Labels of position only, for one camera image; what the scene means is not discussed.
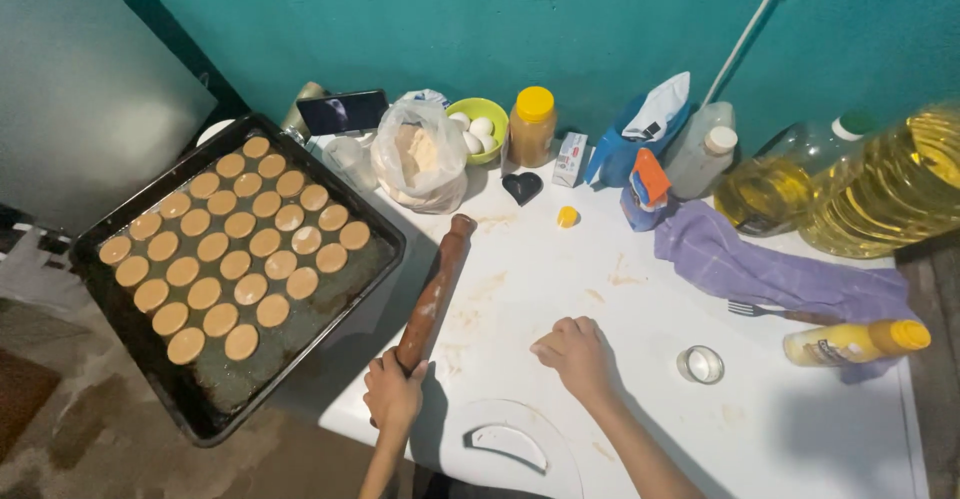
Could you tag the white plastic bottle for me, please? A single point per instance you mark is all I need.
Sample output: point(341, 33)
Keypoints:
point(701, 163)

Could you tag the yellow squeeze bottle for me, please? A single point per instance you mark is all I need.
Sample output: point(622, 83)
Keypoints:
point(847, 343)

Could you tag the small white carton box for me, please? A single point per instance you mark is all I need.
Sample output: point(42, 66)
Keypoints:
point(570, 160)

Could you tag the black heart-shaped cookie cutter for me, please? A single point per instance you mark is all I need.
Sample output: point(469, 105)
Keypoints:
point(522, 187)

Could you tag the group of round dough discs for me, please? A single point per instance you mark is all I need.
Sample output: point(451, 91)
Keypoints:
point(236, 244)

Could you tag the clear plastic bottle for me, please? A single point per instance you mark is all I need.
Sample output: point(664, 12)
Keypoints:
point(705, 117)

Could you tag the person's left hand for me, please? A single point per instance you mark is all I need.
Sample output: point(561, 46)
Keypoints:
point(391, 398)

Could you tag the brown wooden rolling pin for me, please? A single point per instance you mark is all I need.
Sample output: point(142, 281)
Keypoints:
point(433, 296)

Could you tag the black baking tray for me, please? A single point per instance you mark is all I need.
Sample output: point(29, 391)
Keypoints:
point(142, 349)

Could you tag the blue and white paper bag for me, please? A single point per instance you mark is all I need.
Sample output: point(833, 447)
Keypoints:
point(637, 135)

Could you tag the clear plastic bag of flour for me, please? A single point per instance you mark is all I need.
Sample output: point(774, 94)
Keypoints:
point(420, 161)

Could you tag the purple towel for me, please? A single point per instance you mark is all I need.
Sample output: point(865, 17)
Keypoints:
point(757, 266)

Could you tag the green bowl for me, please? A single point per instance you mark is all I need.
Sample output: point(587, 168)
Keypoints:
point(484, 108)

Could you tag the grey metal cylinder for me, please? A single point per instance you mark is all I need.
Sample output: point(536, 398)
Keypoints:
point(298, 112)

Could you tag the blue and orange packet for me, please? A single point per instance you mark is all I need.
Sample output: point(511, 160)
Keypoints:
point(645, 191)

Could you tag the person's right hand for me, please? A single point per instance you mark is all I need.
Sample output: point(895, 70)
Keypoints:
point(577, 356)

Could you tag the brown jar with yellow lid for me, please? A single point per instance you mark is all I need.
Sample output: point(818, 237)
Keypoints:
point(532, 132)

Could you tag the small round glass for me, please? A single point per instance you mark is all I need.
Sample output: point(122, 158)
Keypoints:
point(700, 365)

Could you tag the white egg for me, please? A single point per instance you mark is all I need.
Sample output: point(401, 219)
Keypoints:
point(459, 120)
point(481, 126)
point(472, 143)
point(489, 143)

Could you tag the large yellow oil bottle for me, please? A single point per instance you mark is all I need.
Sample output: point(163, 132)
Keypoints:
point(885, 184)

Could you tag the small yellow cap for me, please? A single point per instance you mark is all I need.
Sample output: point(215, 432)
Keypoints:
point(567, 217)

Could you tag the clear plastic cup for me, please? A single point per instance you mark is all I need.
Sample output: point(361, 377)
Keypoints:
point(350, 163)

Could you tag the blue and white plastic bag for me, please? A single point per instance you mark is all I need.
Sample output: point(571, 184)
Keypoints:
point(425, 96)

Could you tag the black smartphone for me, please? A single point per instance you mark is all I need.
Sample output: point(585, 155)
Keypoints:
point(343, 111)

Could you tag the grey cloth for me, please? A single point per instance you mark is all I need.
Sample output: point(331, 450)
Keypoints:
point(34, 270)

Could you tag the oil bottle with green cap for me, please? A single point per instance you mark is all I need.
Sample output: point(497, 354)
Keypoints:
point(772, 184)

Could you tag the person's right fingers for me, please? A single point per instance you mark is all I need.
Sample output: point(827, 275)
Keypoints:
point(559, 341)

